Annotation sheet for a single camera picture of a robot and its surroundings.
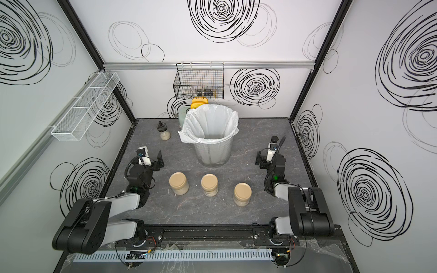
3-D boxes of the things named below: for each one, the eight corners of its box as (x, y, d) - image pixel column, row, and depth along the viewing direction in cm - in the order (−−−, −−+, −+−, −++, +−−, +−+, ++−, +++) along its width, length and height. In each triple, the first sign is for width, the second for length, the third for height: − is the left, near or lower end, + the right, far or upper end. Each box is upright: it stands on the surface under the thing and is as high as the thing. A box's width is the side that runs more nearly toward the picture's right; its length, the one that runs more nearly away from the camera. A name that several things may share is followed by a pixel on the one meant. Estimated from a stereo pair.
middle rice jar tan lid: (202, 196, 86) (200, 188, 78) (203, 182, 91) (201, 173, 83) (217, 196, 86) (217, 188, 78) (217, 182, 91) (217, 173, 83)
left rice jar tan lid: (173, 195, 88) (167, 187, 79) (175, 181, 93) (170, 172, 84) (188, 195, 88) (184, 187, 79) (189, 181, 93) (186, 172, 84)
